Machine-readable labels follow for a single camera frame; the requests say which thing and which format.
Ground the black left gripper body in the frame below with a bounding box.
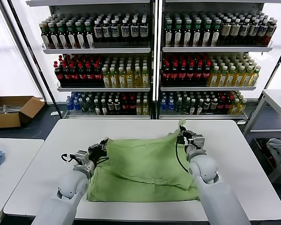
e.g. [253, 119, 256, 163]
[90, 147, 108, 165]

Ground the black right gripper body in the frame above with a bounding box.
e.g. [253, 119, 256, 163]
[177, 134, 194, 146]

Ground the plain green t-shirt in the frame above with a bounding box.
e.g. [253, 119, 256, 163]
[85, 119, 202, 203]

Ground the grey white clothes pile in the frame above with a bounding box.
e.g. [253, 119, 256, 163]
[266, 138, 281, 170]

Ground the dark green water bottle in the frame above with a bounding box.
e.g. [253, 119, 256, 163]
[88, 97, 96, 114]
[182, 97, 190, 114]
[81, 97, 89, 113]
[175, 97, 183, 114]

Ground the small red-cap cola bottle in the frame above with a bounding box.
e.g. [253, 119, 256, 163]
[121, 96, 129, 115]
[218, 96, 226, 114]
[129, 96, 136, 115]
[224, 96, 232, 114]

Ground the black slanted pole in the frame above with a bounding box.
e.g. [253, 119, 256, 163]
[262, 37, 281, 94]
[7, 0, 64, 118]

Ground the dark storage crate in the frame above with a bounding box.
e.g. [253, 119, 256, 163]
[250, 137, 280, 177]

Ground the white side table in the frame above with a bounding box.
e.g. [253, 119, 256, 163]
[0, 137, 45, 225]

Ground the grey metal shelf unit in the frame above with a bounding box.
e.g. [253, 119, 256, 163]
[25, 0, 155, 120]
[155, 0, 274, 121]

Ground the open cardboard box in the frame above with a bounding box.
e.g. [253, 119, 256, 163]
[0, 96, 45, 129]

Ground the green-cap dark tea bottle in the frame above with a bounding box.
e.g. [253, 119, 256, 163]
[75, 21, 86, 49]
[66, 22, 77, 49]
[48, 22, 59, 49]
[173, 19, 183, 47]
[56, 22, 68, 49]
[211, 19, 222, 47]
[41, 23, 52, 49]
[183, 19, 192, 47]
[164, 19, 174, 47]
[84, 21, 96, 49]
[193, 19, 202, 47]
[202, 19, 212, 47]

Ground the grey wrapped parts bundle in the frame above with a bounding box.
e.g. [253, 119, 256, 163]
[0, 104, 23, 115]

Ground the white-cap blue-label drink bottle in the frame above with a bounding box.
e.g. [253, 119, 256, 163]
[139, 19, 149, 48]
[120, 19, 131, 48]
[130, 19, 140, 48]
[102, 20, 112, 48]
[111, 19, 120, 48]
[94, 20, 104, 48]
[257, 19, 269, 46]
[239, 18, 251, 46]
[248, 19, 260, 46]

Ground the white-cap tan-label drink bottle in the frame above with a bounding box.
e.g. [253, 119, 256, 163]
[220, 18, 232, 45]
[229, 18, 241, 45]

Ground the white-cap amber drink bottle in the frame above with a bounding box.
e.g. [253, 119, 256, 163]
[265, 20, 277, 46]

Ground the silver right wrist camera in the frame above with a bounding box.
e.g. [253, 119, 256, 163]
[193, 135, 206, 148]

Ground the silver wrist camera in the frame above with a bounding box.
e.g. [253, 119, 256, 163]
[74, 150, 89, 165]
[193, 135, 206, 148]

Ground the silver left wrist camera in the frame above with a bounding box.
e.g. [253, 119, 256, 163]
[74, 150, 89, 165]

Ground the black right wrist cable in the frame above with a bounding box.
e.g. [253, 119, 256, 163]
[175, 140, 192, 175]

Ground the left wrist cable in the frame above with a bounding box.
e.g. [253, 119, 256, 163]
[61, 153, 77, 164]

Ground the grey frame white table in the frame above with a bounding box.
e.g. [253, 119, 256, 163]
[242, 89, 281, 183]

